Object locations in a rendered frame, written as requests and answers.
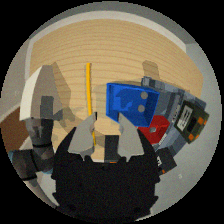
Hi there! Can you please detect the grey round disc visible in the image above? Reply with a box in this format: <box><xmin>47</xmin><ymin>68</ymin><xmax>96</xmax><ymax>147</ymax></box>
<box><xmin>140</xmin><ymin>91</ymin><xmax>148</xmax><ymax>99</ymax></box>
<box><xmin>138</xmin><ymin>105</ymin><xmax>145</xmax><ymax>112</ymax></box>

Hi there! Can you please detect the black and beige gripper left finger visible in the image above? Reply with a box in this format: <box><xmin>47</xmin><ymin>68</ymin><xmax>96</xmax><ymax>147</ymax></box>
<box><xmin>51</xmin><ymin>111</ymin><xmax>97</xmax><ymax>180</ymax></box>

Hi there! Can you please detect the red open bin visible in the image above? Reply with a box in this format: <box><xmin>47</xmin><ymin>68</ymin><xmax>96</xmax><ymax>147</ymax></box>
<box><xmin>135</xmin><ymin>115</ymin><xmax>170</xmax><ymax>144</ymax></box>

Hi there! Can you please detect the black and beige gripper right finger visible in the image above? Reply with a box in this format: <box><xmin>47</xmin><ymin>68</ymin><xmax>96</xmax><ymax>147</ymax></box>
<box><xmin>117</xmin><ymin>112</ymin><xmax>161</xmax><ymax>184</ymax></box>

